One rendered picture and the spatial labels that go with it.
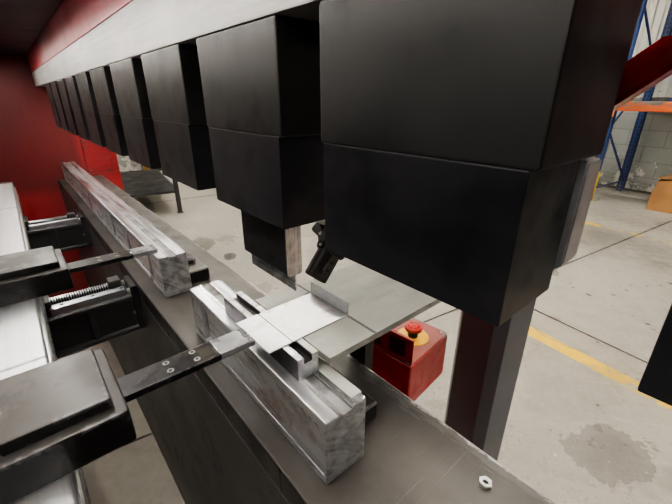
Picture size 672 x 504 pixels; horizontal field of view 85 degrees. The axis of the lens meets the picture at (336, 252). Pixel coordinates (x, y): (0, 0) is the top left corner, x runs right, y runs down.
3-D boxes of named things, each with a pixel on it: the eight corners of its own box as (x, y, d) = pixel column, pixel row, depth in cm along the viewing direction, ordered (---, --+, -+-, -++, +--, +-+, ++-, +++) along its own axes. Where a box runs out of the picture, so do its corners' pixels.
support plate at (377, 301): (454, 294, 60) (455, 289, 59) (330, 365, 44) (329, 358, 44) (374, 260, 72) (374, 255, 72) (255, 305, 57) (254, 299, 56)
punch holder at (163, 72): (258, 182, 52) (247, 49, 45) (199, 191, 47) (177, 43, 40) (214, 168, 62) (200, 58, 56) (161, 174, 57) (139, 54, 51)
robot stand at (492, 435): (461, 441, 149) (505, 200, 111) (501, 477, 135) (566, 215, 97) (429, 463, 140) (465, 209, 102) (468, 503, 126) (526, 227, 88)
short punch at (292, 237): (303, 288, 43) (299, 209, 39) (288, 293, 42) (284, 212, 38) (259, 261, 50) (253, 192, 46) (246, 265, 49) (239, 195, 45)
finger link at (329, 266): (331, 232, 51) (307, 274, 50) (347, 238, 49) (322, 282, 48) (344, 242, 53) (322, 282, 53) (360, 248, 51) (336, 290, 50)
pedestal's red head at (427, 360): (442, 373, 90) (451, 310, 84) (406, 410, 80) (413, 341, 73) (377, 339, 103) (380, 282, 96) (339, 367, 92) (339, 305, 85)
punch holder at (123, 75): (202, 164, 66) (188, 60, 59) (152, 170, 61) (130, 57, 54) (173, 155, 76) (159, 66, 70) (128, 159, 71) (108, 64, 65)
